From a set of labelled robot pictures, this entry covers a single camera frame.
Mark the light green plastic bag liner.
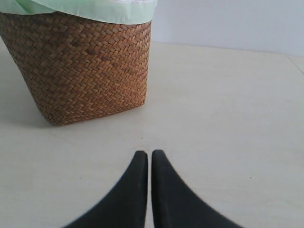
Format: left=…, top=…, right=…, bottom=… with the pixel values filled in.
left=0, top=0, right=157, bottom=25

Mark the brown woven wicker basket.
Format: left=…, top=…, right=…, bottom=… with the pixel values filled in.
left=0, top=12, right=152, bottom=125

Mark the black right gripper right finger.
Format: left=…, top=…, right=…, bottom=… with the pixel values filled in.
left=151, top=150, right=240, bottom=228

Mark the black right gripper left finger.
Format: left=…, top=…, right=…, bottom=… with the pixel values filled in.
left=66, top=151, right=148, bottom=228

